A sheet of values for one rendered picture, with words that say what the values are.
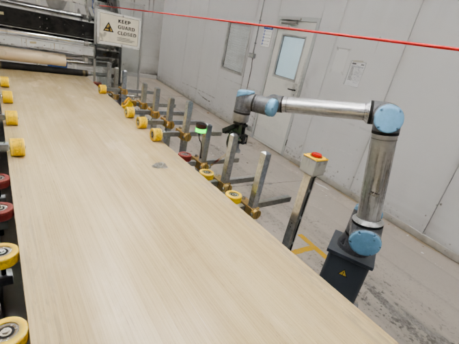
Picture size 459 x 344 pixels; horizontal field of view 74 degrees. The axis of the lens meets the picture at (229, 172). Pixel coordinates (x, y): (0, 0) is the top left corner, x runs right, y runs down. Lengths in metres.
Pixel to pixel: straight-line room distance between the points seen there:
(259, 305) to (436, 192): 3.11
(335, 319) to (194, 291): 0.41
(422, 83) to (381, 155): 2.46
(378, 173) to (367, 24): 3.11
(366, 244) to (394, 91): 2.67
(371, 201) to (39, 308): 1.35
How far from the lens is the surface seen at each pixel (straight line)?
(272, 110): 1.56
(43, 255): 1.04
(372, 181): 1.57
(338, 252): 1.87
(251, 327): 0.87
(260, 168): 1.40
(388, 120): 1.49
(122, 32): 3.86
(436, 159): 3.81
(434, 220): 3.89
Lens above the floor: 1.55
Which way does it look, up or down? 23 degrees down
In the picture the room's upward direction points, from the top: 12 degrees clockwise
